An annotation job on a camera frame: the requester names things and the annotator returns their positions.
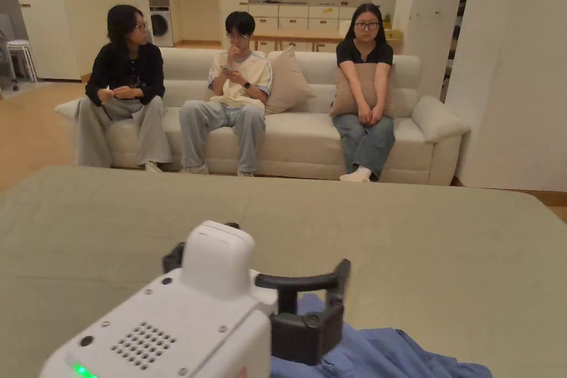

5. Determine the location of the wooden table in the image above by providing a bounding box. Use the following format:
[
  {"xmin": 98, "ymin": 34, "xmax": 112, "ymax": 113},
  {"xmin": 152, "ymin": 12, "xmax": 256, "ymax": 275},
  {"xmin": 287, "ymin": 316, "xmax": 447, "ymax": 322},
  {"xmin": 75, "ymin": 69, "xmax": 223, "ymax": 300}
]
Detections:
[{"xmin": 251, "ymin": 34, "xmax": 404, "ymax": 54}]

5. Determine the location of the white stool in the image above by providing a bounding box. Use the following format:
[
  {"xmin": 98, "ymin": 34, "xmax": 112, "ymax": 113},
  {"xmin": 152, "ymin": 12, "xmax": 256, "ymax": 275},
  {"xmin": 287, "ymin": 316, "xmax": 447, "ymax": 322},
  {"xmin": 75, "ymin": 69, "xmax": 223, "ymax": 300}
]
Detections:
[{"xmin": 6, "ymin": 39, "xmax": 39, "ymax": 83}]

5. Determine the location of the wooden shelf with white drawers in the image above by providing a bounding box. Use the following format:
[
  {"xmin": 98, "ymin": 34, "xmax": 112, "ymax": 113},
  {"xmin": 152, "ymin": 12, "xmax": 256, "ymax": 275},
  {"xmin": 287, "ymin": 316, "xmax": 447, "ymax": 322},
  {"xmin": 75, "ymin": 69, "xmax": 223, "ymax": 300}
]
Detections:
[{"xmin": 239, "ymin": 0, "xmax": 377, "ymax": 54}]

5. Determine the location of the white washing machine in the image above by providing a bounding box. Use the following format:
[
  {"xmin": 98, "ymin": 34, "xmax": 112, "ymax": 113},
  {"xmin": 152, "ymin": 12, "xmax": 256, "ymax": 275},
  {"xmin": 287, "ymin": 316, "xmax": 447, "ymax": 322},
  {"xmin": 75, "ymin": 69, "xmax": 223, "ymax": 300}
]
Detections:
[{"xmin": 149, "ymin": 6, "xmax": 172, "ymax": 48}]

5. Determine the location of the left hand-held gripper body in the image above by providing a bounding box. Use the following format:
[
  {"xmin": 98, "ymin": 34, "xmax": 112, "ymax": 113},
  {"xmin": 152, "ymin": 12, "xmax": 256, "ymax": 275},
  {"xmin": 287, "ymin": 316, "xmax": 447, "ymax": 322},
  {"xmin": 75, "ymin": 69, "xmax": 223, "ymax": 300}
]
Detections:
[{"xmin": 39, "ymin": 220, "xmax": 278, "ymax": 378}]

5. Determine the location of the beige cushion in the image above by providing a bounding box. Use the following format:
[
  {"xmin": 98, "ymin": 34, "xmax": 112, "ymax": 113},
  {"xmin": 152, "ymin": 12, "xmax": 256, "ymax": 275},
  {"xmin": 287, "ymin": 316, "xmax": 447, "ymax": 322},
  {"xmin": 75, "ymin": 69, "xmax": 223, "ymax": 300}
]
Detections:
[{"xmin": 265, "ymin": 45, "xmax": 316, "ymax": 116}]

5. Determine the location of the bed with pale green sheet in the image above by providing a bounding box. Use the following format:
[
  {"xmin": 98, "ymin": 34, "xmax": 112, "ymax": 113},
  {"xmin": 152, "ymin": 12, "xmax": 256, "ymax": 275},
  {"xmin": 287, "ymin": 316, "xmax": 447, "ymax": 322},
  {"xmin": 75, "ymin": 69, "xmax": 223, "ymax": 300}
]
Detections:
[{"xmin": 0, "ymin": 164, "xmax": 567, "ymax": 378}]

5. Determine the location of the cream sofa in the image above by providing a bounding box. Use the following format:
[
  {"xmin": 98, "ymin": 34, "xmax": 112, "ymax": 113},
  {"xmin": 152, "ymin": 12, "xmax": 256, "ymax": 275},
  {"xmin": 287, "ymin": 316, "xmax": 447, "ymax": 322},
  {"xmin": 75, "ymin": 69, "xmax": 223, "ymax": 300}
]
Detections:
[{"xmin": 55, "ymin": 46, "xmax": 471, "ymax": 187}]

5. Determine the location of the blue shirt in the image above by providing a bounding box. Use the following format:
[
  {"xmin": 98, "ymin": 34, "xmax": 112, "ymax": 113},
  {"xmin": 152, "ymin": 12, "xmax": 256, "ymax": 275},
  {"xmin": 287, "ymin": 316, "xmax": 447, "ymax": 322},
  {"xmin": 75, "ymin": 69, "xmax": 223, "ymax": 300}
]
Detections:
[{"xmin": 270, "ymin": 293, "xmax": 493, "ymax": 378}]

